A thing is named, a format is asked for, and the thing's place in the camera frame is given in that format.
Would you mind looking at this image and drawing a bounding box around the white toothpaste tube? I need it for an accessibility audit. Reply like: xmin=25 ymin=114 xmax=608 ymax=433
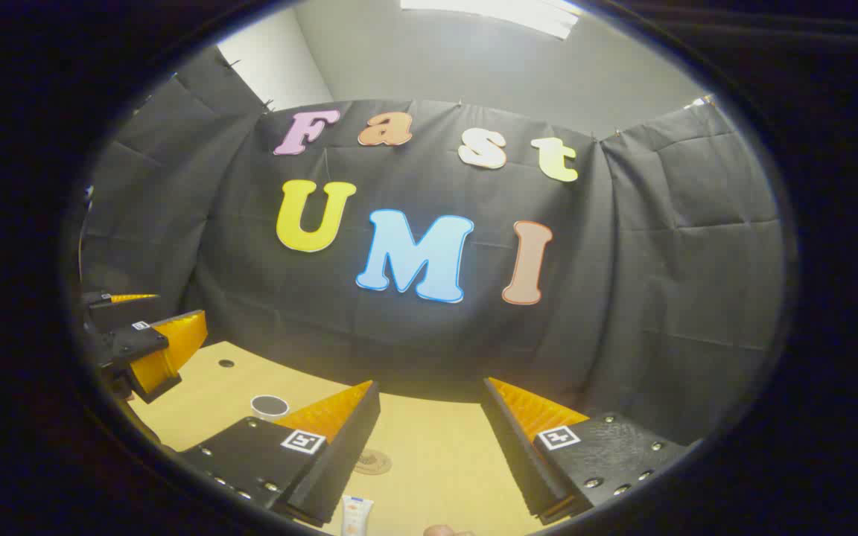
xmin=341 ymin=495 xmax=375 ymax=536

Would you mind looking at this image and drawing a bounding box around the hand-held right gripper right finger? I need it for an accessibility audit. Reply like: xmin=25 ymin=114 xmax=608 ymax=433
xmin=481 ymin=376 xmax=692 ymax=526

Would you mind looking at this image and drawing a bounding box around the white cup with wooden handle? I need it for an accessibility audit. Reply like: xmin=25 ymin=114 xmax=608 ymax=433
xmin=250 ymin=395 xmax=290 ymax=423

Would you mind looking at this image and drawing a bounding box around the black backdrop cloth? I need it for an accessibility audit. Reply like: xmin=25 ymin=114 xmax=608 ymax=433
xmin=75 ymin=45 xmax=787 ymax=447

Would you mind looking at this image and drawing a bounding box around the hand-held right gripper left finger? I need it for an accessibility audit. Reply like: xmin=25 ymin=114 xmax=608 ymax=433
xmin=176 ymin=380 xmax=382 ymax=528

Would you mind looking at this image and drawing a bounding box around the light wooden desktop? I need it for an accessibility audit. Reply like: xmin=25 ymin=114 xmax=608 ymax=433
xmin=127 ymin=341 xmax=571 ymax=536

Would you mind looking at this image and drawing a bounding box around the round cork coaster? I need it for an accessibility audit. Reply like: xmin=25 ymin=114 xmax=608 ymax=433
xmin=353 ymin=449 xmax=393 ymax=476

